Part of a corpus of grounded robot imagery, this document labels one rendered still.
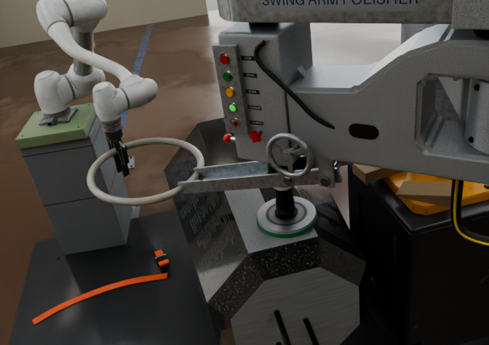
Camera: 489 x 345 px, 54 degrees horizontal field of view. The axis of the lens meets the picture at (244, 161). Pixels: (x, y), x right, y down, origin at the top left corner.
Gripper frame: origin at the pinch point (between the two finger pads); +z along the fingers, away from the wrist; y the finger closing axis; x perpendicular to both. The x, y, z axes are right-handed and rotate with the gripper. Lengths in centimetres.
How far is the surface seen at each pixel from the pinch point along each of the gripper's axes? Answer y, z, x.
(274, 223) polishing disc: 87, -7, 9
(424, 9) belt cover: 128, -87, 16
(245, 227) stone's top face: 77, -4, 4
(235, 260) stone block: 83, 1, -8
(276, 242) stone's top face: 92, -5, 4
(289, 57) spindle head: 93, -69, 12
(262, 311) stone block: 97, 14, -9
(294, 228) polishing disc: 94, -8, 11
